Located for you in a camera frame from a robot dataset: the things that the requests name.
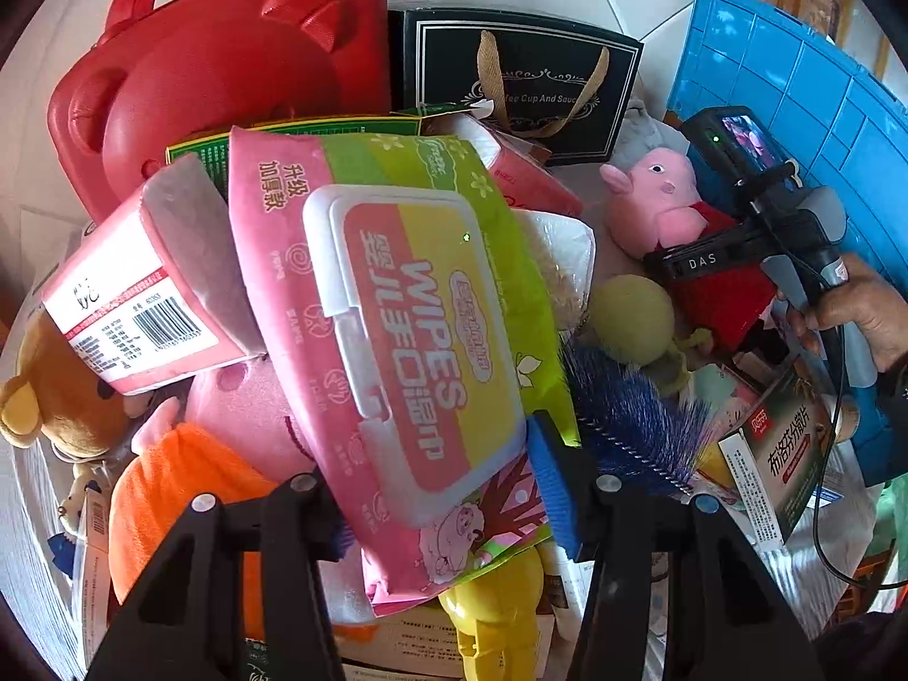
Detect pink pig plush orange dress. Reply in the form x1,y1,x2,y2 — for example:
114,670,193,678
108,358,320,643

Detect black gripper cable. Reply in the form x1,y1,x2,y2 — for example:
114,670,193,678
812,326,908,590

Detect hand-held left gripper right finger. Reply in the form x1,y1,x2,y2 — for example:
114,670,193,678
526,410,827,681

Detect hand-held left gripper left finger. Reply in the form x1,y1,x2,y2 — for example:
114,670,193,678
85,472,356,681

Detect white printed box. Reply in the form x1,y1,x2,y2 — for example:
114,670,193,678
333,610,561,681

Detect pink pig plush red dress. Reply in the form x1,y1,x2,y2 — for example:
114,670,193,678
599,148,781,352

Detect red toy suitcase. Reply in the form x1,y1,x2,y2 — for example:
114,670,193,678
46,0,391,221

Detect green medicine box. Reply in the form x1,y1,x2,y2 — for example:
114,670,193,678
718,361,842,546

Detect pale green plush toy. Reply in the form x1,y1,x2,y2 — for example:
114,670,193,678
583,275,714,398

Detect small bear blue ribbon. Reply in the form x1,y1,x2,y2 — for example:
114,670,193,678
57,464,100,536

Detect yellow plastic toy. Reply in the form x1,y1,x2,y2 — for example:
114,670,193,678
438,539,547,681

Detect green cloth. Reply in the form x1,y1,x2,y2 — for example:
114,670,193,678
880,475,908,583

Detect red tissue pack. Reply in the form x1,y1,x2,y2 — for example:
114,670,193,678
426,113,586,217

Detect blue bottle brush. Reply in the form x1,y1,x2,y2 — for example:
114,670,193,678
560,340,714,498

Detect long green box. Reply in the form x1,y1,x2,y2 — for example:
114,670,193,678
165,105,462,196

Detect pink tissue pack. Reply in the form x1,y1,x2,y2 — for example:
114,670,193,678
41,154,267,398

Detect grey plush toy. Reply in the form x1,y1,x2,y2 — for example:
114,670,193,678
610,99,692,171

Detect brown teddy bear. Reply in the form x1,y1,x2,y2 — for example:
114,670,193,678
0,312,143,462

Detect pink and green wipes pack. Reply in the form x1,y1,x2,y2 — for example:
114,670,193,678
228,126,579,618

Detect white plastic pack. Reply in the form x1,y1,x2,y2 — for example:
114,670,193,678
511,209,597,331

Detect white cloth-covered round desktop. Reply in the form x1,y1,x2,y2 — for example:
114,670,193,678
0,432,888,681

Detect person's right hand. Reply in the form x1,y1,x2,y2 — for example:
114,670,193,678
776,251,908,373

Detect black gift bag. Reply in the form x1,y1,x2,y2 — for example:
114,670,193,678
386,7,645,166

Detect blue plastic storage crate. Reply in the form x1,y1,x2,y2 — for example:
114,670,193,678
667,0,908,487

